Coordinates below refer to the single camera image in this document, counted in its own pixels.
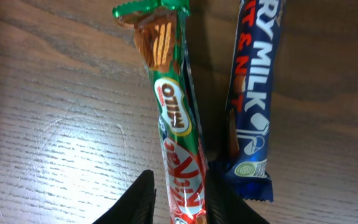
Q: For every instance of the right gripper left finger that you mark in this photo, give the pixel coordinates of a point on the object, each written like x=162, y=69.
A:
x=136, y=205

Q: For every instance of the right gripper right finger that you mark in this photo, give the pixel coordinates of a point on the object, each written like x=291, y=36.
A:
x=226, y=204

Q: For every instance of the purple Dairy Milk bar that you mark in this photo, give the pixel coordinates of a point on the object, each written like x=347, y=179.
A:
x=249, y=98

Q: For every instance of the green red KitKat Milo bar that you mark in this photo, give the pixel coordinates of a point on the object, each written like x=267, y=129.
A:
x=160, y=37

